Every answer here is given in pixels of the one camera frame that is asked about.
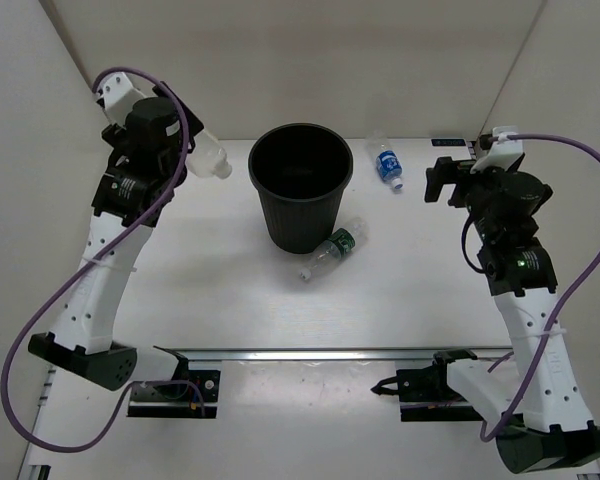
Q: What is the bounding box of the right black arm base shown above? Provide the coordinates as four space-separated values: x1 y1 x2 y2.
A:
371 349 498 422

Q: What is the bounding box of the black ribbed plastic bin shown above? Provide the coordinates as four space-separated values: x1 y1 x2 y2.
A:
248 123 354 254

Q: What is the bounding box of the aluminium rail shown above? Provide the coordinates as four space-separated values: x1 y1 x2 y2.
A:
179 348 519 364

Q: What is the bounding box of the blue label clear bottle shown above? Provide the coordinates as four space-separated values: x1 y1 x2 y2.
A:
366 131 404 192

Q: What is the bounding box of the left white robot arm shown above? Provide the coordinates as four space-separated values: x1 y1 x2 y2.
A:
27 84 194 400

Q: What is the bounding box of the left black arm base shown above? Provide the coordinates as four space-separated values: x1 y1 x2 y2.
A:
127 352 221 419

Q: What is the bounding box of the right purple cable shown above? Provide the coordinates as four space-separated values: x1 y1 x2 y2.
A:
479 131 600 444

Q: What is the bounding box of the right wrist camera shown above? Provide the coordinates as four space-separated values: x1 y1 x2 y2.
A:
471 126 524 174

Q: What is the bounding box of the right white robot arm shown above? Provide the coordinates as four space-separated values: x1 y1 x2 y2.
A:
424 157 600 474

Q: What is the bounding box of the yellow label clear bottle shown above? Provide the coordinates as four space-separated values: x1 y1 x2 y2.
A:
185 129 232 180

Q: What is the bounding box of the green label clear bottle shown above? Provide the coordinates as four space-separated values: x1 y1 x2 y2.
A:
298 217 369 282

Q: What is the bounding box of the right black table label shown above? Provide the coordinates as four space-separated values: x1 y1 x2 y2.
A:
431 138 466 148

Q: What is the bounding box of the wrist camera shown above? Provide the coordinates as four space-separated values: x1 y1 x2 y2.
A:
96 72 146 127
471 126 524 174

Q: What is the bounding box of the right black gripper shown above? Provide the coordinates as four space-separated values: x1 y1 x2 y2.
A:
427 158 515 243

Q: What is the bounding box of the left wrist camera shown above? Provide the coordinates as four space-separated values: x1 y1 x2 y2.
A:
96 72 146 127

